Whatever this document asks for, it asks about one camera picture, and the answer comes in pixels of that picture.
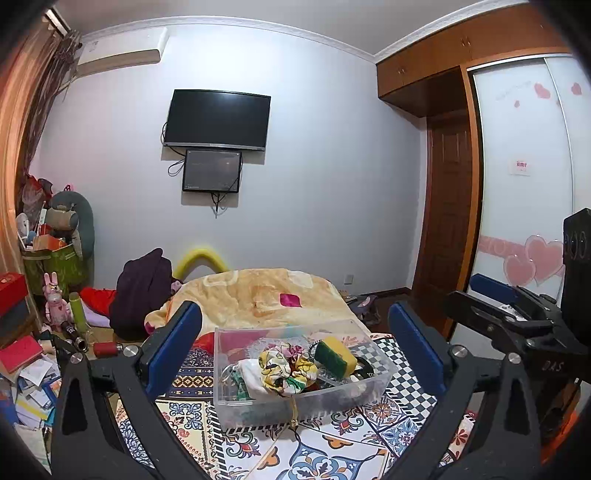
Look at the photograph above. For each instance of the small black monitor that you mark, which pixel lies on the small black monitor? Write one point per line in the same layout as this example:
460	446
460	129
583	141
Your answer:
211	170

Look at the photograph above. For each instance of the yellow floral scrunchie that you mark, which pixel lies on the yellow floral scrunchie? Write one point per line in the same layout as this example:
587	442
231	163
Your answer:
286	374

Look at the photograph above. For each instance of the white cloth pouch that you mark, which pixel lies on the white cloth pouch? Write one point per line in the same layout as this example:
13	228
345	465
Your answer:
254	376

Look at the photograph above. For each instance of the brown curtain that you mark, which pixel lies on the brown curtain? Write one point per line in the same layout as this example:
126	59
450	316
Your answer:
21	147

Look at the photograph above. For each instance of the yellow green sponge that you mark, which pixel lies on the yellow green sponge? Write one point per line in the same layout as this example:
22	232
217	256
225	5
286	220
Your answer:
334	357

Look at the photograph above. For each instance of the white paper label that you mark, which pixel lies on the white paper label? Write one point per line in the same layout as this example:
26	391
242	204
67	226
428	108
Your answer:
518	166

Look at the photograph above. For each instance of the green bottle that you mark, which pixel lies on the green bottle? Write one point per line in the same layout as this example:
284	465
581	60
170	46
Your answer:
77	314

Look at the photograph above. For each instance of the wooden wardrobe with heart stickers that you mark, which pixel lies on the wooden wardrobe with heart stickers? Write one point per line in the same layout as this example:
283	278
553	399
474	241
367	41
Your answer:
512	147

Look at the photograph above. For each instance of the yellow fleece blanket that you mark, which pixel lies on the yellow fleece blanket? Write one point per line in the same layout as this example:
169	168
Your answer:
258	295

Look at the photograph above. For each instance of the grey plush toy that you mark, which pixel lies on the grey plush toy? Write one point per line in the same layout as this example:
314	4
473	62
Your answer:
67	217

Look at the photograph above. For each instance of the yellow foam tube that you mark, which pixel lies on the yellow foam tube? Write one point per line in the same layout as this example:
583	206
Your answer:
198	255

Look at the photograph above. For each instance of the red garment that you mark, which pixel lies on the red garment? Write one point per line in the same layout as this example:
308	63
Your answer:
98	300

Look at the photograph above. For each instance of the purple slipper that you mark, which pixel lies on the purple slipper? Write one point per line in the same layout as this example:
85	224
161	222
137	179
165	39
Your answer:
365	303

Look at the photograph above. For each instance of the red cylinder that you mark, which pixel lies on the red cylinder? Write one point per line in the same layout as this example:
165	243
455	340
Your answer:
106	349

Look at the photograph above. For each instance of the red book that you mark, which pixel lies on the red book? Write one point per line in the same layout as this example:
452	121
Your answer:
18	354

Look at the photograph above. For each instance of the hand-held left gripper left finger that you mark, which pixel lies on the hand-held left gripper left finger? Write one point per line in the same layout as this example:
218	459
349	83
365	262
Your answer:
175	350

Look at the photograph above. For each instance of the green paper bag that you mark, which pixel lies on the green paper bag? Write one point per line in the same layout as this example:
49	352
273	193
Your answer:
57	270

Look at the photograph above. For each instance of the red plastic bag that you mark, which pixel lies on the red plastic bag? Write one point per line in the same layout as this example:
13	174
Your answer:
34	194

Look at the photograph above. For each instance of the pile of papers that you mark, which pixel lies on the pile of papers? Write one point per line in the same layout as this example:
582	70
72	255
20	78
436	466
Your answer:
27	397

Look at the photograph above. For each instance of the white air conditioner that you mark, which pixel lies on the white air conditioner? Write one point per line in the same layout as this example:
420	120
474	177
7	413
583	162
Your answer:
117	50

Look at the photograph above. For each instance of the red cloth piece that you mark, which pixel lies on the red cloth piece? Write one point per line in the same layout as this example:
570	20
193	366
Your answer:
315	387

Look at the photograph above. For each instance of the red box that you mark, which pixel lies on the red box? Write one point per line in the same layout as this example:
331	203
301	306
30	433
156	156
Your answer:
10	293

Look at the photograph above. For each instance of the wall-mounted black television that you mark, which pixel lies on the wall-mounted black television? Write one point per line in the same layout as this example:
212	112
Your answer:
216	119

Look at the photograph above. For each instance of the clear plastic storage box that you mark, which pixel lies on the clear plastic storage box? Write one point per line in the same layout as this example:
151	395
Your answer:
258	410

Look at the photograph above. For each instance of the white wall socket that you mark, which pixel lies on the white wall socket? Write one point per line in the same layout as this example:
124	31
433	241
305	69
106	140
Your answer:
349	278

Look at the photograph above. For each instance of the pink bunny toy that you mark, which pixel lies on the pink bunny toy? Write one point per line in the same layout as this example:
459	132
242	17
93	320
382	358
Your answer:
55	302

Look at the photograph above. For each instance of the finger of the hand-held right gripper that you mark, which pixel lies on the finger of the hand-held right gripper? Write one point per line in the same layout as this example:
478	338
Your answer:
480	318
494	286

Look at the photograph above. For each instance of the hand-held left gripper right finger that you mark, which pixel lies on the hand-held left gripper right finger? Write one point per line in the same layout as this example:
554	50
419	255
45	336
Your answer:
418	350

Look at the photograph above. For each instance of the dark purple clothes pile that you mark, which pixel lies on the dark purple clothes pile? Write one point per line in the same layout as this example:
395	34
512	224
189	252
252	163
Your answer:
138	290

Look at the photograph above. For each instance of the black metal flashlight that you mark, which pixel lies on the black metal flashlight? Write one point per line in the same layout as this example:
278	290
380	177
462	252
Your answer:
75	337

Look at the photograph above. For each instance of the patterned bed sheet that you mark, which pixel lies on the patterned bed sheet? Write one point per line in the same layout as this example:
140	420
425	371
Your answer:
323	447

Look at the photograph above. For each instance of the brown wooden door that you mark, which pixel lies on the brown wooden door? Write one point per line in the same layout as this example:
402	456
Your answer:
445	207

